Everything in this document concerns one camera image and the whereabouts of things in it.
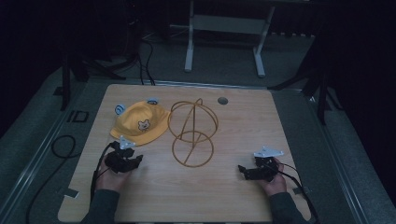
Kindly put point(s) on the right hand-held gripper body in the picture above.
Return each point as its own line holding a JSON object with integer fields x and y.
{"x": 264, "y": 168}

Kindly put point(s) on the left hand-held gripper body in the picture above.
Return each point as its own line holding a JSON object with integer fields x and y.
{"x": 118, "y": 160}

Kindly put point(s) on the yellow hat with blue ears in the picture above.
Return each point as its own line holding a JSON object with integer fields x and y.
{"x": 138, "y": 119}

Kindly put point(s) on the person's right hand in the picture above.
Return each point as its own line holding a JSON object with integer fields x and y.
{"x": 275, "y": 185}

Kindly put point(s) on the person's left hand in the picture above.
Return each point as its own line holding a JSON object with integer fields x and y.
{"x": 109, "y": 180}

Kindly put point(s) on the grey tape piece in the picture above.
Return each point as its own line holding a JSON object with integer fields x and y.
{"x": 302, "y": 190}

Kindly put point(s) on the grey table grommet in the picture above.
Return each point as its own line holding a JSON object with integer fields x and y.
{"x": 223, "y": 100}

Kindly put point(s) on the black tripod stand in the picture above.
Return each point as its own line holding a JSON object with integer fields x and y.
{"x": 77, "y": 71}
{"x": 317, "y": 90}

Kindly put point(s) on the white metal table frame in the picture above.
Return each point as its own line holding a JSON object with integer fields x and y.
{"x": 227, "y": 25}

